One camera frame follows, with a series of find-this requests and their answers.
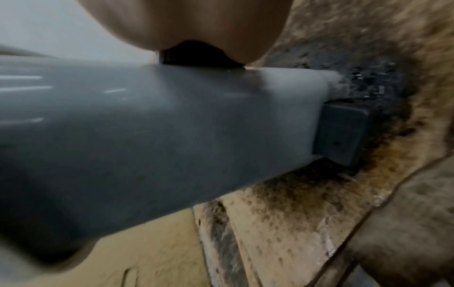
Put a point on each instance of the person's right hand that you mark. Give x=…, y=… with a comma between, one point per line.
x=191, y=19

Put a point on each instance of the white lidded trash bin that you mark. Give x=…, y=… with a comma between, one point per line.
x=142, y=140

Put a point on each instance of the brown cardboard panel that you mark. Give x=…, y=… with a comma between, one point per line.
x=142, y=252

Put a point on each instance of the stained brown cardboard sheet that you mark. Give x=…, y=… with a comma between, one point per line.
x=390, y=196

